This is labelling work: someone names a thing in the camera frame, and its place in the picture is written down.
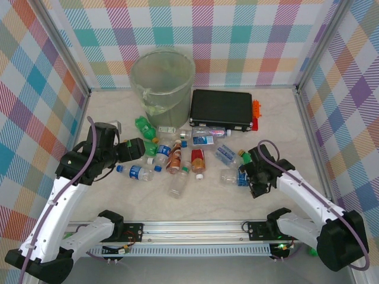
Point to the crushed clear bottle blue label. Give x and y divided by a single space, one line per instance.
229 177

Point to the crushed green plastic bottle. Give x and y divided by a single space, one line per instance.
151 148

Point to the bottle with brown label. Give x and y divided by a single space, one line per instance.
174 156

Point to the clear bottle green cap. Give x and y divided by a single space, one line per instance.
177 185

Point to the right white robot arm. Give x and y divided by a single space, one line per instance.
308 195

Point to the grey translucent waste bin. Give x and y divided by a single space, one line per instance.
168 115

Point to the clear plastic bin liner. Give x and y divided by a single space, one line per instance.
148 99

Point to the green bottle yellow cap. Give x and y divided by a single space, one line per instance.
245 158

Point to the clear bottle white cap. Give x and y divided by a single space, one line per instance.
150 161

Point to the clear bottle blue patterned label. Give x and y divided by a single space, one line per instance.
226 153

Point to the green bottle orange cap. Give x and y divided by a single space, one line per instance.
143 125

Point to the clear bottle round logo label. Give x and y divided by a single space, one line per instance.
163 151

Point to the clear bottle white label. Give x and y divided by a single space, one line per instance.
167 130

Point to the red toy block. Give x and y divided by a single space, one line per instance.
255 125

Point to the bottle with red label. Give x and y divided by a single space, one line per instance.
197 161

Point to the clear bottle red blue label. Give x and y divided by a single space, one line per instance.
214 131

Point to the clear bottle light blue label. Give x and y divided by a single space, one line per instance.
202 140

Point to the orange toy block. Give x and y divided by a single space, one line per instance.
257 109

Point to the black hard case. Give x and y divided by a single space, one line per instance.
220 106

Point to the aluminium base extrusion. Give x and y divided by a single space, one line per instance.
192 232

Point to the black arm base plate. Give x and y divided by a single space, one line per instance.
257 230
134 229

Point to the aluminium frame rail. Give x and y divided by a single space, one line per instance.
313 139

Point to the aluminium frame post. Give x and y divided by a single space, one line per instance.
63 50
322 44

